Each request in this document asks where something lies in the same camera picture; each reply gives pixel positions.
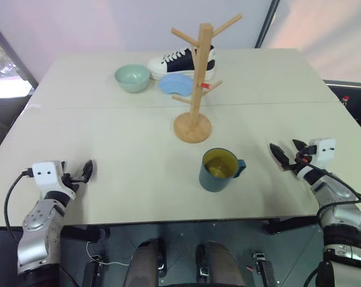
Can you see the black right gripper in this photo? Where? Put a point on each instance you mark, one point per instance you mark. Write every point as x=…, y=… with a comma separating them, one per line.
x=303, y=157

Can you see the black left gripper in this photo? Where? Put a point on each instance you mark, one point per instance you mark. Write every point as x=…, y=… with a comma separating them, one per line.
x=73, y=179

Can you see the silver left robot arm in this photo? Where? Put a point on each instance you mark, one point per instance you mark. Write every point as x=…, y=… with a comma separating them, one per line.
x=37, y=233

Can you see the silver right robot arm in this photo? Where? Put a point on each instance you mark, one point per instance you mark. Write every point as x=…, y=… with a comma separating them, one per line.
x=339, y=209

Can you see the dark blue mug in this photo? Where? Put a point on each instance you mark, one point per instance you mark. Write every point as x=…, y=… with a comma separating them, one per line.
x=213, y=182

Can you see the wooden mug tree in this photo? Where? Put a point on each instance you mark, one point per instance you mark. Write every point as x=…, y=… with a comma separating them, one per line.
x=198, y=89

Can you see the dark side furniture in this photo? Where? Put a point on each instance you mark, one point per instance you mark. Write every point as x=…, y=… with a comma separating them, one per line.
x=352, y=98

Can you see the pale green bowl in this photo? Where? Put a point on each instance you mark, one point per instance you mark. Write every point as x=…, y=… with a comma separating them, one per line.
x=132, y=82

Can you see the red tape marker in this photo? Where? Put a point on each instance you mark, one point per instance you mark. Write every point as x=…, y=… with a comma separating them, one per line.
x=205, y=85

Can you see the dark rounded shape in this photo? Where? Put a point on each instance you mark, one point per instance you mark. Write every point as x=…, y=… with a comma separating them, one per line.
x=143, y=266
x=219, y=266

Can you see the light blue cloth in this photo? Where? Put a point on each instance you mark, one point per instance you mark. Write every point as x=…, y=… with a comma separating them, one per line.
x=176, y=85

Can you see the black and white sneaker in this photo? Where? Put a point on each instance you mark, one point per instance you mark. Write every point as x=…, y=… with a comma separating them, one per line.
x=177, y=64

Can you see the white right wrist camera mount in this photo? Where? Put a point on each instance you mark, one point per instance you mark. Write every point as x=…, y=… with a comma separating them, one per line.
x=325, y=151

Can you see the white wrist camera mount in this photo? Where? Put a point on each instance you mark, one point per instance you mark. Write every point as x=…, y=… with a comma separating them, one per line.
x=325, y=151
x=46, y=175

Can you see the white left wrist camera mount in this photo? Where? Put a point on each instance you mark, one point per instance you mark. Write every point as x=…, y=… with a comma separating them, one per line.
x=46, y=175

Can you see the black table bracket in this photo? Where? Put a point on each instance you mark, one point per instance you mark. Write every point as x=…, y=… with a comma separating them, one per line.
x=291, y=225
x=82, y=233

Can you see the dark wall post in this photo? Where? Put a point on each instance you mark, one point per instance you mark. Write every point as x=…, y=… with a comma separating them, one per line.
x=267, y=24

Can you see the dark window frame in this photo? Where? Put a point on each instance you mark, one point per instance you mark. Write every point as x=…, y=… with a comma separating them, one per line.
x=16, y=56

